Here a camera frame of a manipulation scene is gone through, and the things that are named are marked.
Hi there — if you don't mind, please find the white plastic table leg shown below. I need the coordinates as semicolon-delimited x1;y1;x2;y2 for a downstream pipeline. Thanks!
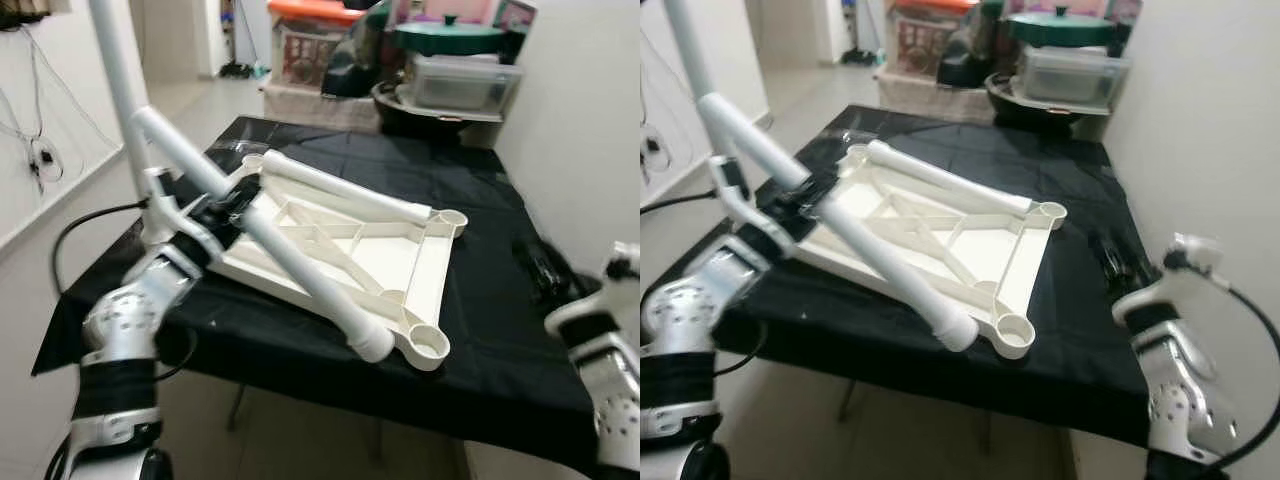
88;0;156;201
662;0;741;166
865;140;1041;219
258;150;446;229
697;92;981;354
128;105;398;363

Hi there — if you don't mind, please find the white children table top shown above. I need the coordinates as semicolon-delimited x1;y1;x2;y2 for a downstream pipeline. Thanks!
205;150;469;373
795;142;1069;361

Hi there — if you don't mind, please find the beige patterned bench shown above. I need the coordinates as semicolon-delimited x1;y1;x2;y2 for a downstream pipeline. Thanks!
262;85;381;131
875;72;991;116

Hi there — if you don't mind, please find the black tablecloth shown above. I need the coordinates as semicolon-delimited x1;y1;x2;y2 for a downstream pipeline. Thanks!
700;105;1151;449
30;115;606;476

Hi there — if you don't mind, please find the orange-lidded storage box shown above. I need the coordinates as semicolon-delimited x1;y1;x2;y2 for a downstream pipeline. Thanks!
265;0;366;91
885;0;976;81

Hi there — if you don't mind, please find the black plastic bag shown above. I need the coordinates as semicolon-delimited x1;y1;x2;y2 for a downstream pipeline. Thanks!
935;5;1006;89
322;5;396;99

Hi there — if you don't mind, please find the black round basin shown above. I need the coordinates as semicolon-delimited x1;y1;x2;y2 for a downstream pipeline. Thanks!
370;80;506;136
985;72;1113;131

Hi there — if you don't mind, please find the clear plastic storage bin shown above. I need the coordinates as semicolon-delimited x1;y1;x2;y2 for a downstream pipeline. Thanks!
405;55;523;111
1015;45;1133;103

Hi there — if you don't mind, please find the green round lid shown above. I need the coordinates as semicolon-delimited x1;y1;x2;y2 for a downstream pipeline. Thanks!
393;15;506;58
1005;8;1119;48

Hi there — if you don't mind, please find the colourful printed box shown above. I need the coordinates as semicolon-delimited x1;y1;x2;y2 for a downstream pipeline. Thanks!
1100;0;1143;46
490;0;539;56

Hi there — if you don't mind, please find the pink cardboard box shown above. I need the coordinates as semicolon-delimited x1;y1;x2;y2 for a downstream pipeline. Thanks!
395;0;496;23
1010;0;1106;16

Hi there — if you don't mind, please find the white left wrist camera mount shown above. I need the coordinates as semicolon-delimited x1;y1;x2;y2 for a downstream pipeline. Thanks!
708;155;793;256
138;165;221;256

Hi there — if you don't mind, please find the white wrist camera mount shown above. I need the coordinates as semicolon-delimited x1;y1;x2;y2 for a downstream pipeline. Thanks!
708;155;793;256
603;240;640;306
1163;233;1229;296
138;165;221;256

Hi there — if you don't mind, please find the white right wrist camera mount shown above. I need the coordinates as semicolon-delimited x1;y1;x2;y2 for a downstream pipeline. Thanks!
603;240;640;306
1163;233;1229;296

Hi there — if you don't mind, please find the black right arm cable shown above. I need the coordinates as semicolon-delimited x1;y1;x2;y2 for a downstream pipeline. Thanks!
1165;252;1280;473

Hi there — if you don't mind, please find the looped black wall cable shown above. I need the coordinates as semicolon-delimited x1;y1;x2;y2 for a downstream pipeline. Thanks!
640;120;673;191
0;85;63;196

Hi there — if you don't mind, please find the long thin black wall cable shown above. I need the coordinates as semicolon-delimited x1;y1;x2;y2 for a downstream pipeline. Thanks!
22;28;126;151

